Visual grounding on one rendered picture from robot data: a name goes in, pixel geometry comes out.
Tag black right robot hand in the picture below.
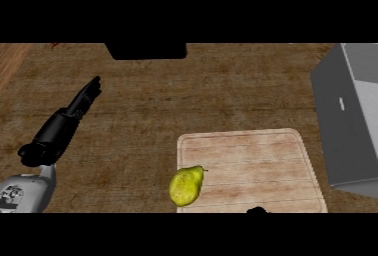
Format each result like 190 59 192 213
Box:
245 206 270 214

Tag black box-shaped appliance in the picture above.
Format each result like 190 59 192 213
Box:
103 43 189 61

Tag yellow-green pear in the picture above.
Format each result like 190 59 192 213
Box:
168 165 210 208

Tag pale wooden cutting board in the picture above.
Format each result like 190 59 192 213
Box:
176 127 329 214

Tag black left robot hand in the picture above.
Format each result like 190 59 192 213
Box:
16 75 103 168

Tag grey open box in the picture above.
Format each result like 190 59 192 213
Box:
309 43 378 200

